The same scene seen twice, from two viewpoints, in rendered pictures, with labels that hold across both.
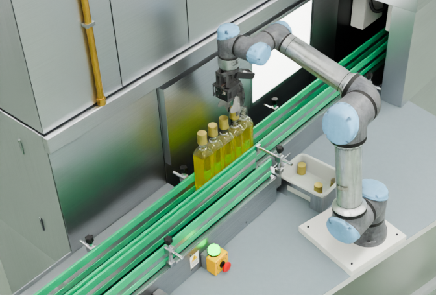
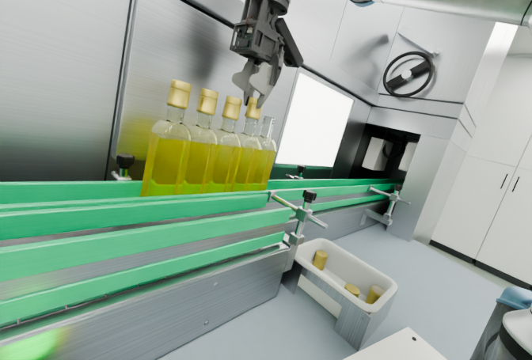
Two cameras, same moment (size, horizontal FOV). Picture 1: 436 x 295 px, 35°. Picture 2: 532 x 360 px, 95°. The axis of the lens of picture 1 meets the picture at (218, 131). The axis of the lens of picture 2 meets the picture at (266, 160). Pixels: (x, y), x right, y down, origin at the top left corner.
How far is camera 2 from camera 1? 2.11 m
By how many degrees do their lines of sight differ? 28
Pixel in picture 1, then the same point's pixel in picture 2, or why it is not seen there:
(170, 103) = (150, 25)
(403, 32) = (429, 161)
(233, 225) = (169, 320)
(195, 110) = (196, 94)
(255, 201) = (241, 278)
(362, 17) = (375, 158)
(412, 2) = (448, 130)
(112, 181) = not seen: outside the picture
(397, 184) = (465, 330)
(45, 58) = not seen: outside the picture
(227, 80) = (262, 12)
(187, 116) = not seen: hidden behind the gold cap
